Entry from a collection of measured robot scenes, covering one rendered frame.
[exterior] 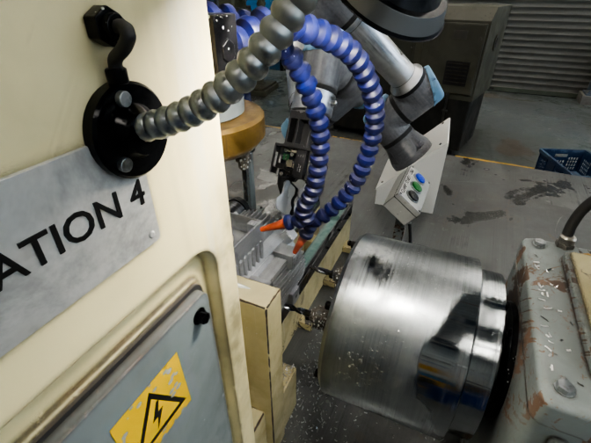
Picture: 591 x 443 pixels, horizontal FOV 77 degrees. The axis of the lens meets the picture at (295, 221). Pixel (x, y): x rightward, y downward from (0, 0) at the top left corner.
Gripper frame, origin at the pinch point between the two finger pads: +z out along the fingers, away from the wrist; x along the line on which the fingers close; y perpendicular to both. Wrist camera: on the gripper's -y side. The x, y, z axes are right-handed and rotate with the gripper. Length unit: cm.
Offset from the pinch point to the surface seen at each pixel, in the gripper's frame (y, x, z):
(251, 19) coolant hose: 43.2, 10.5, -17.1
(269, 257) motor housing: 7.2, -0.1, 5.9
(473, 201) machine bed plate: -85, 36, -16
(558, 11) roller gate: -579, 119, -344
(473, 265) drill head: 12.5, 30.8, -1.6
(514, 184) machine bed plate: -105, 50, -27
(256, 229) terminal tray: 12.7, -1.0, 1.1
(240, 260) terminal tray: 15.8, -1.0, 6.0
